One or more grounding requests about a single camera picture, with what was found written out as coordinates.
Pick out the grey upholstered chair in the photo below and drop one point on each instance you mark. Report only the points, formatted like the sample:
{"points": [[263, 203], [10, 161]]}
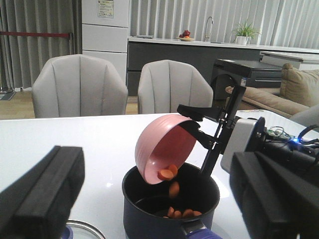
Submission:
{"points": [[78, 85], [165, 84]]}

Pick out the beige sofa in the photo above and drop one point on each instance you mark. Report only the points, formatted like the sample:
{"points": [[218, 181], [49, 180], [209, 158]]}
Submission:
{"points": [[298, 92]]}

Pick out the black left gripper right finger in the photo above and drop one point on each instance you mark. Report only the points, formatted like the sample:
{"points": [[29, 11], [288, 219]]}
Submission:
{"points": [[275, 203]]}

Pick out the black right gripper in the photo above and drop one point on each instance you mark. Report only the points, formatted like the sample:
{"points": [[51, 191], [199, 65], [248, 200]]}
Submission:
{"points": [[214, 145]]}

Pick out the grey curtain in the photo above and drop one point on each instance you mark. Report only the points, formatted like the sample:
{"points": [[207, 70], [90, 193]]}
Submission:
{"points": [[57, 24]]}

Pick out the potted green plant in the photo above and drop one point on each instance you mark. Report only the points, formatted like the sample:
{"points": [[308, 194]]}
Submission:
{"points": [[244, 32]]}

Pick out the dark side table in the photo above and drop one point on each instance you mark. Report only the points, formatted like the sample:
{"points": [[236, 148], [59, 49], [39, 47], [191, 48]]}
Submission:
{"points": [[245, 73]]}

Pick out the left grey upholstered chair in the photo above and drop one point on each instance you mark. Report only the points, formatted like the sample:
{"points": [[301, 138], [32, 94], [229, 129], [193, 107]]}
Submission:
{"points": [[78, 85]]}

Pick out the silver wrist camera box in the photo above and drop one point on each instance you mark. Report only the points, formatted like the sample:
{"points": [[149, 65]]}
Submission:
{"points": [[246, 136]]}

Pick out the fruit plate on counter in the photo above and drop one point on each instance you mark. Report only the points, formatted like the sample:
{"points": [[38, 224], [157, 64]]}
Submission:
{"points": [[185, 36]]}

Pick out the dark blue saucepan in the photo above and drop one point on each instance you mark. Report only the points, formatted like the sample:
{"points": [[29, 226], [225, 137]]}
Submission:
{"points": [[149, 212]]}

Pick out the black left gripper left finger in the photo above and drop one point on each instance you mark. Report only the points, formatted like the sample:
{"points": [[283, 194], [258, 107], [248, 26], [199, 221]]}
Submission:
{"points": [[38, 204]]}

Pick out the right grey upholstered chair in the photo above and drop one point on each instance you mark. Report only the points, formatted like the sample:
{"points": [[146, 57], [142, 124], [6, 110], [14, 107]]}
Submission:
{"points": [[165, 84]]}

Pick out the glass lid blue knob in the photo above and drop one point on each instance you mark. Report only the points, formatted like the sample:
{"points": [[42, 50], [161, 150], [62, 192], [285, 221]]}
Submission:
{"points": [[76, 229]]}

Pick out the chrome kitchen faucet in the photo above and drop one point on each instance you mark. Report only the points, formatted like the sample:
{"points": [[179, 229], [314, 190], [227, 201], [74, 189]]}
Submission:
{"points": [[208, 27]]}

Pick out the pink plastic bowl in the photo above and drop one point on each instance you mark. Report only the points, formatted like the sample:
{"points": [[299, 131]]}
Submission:
{"points": [[162, 143]]}

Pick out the white refrigerator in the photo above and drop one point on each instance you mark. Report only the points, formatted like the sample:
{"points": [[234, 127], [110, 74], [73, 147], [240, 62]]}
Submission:
{"points": [[105, 31]]}

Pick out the red barrier belt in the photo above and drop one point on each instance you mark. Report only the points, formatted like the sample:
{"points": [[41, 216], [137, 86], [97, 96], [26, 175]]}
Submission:
{"points": [[34, 34]]}

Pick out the dark grey kitchen counter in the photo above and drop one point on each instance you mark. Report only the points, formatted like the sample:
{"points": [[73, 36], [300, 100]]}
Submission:
{"points": [[201, 55]]}

